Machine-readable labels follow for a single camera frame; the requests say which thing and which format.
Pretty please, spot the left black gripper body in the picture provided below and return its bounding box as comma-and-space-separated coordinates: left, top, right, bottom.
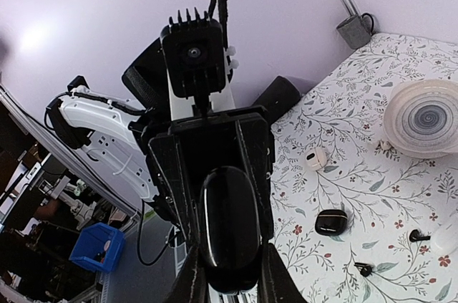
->
141, 105, 275, 242

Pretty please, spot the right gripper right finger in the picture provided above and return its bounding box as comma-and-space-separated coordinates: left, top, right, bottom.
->
255, 241, 304, 303

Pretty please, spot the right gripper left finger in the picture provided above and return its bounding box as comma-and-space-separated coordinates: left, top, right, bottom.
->
163, 246, 208, 303

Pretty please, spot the black charging case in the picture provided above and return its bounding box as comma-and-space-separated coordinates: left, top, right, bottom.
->
198, 166, 261, 295

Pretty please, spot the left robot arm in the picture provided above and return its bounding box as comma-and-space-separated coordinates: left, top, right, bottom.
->
44, 38, 301, 238

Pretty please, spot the black open case left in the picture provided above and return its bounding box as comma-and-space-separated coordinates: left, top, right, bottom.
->
314, 209, 348, 236

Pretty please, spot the white open earbud case left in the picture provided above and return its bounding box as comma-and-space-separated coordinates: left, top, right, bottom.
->
305, 147, 328, 171

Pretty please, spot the white closed earbud case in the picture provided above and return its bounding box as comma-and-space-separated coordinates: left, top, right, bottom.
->
430, 222, 457, 256

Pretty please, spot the black earbud centre lower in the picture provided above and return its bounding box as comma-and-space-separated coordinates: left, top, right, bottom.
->
354, 262, 374, 278

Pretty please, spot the black earbud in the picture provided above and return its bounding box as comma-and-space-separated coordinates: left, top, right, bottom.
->
354, 262, 374, 278
409, 229, 431, 243

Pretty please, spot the blue plastic bin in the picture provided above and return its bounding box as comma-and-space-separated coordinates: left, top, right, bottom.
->
69, 223, 125, 273

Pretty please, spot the floral patterned table mat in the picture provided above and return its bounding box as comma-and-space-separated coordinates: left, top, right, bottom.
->
271, 33, 457, 302

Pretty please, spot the black earbud centre upper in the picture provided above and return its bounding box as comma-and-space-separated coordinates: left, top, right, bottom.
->
409, 229, 431, 243

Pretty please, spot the grey mug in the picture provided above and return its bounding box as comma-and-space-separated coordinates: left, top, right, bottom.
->
336, 13, 375, 50

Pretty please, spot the white spiral ceramic plate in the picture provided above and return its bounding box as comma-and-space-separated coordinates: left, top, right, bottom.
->
382, 79, 457, 159

